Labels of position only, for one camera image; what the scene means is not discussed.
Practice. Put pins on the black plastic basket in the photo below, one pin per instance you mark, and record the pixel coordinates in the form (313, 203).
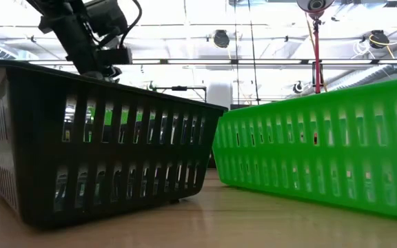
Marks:
(115, 153)

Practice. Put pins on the green plastic basket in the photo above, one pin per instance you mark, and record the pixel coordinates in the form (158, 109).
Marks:
(322, 103)

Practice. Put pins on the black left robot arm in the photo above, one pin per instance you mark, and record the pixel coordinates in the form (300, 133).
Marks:
(107, 15)

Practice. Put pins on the white room pillar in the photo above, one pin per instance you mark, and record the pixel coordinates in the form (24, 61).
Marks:
(219, 94)

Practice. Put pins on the red desk lamp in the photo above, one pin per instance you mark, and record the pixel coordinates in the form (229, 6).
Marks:
(317, 51)

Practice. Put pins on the distant black metal frame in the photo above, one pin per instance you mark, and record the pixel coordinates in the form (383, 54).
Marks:
(179, 88)

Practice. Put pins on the silver ventilation duct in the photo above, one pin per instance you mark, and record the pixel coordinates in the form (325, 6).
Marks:
(367, 77)

